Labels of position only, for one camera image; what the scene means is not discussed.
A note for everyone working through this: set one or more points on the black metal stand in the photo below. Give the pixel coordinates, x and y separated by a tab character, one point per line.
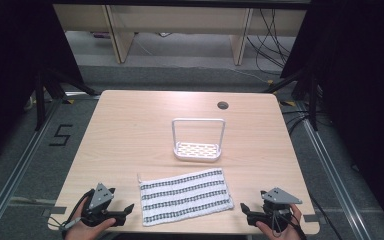
46	90
308	93

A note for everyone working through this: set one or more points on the dark curtain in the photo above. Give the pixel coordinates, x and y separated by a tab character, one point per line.
16	66
363	83

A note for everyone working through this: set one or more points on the white plastic rack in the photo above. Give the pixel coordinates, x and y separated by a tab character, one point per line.
197	150

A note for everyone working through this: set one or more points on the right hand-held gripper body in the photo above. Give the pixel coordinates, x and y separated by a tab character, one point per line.
277	199

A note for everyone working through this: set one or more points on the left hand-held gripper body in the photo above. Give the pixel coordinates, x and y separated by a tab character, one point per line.
98	197

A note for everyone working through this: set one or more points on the aluminium floor rail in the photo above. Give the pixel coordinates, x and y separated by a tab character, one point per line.
333	173
16	170

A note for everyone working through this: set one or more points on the person's left hand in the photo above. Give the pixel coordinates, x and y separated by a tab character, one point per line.
83	230

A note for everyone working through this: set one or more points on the light wooden desk frame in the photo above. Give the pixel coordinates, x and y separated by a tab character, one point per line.
180	20

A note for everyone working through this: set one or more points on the striped white dishcloth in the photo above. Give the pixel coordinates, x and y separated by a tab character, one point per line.
184	197

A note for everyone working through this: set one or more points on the person's right hand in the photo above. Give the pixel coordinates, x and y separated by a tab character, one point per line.
276	234

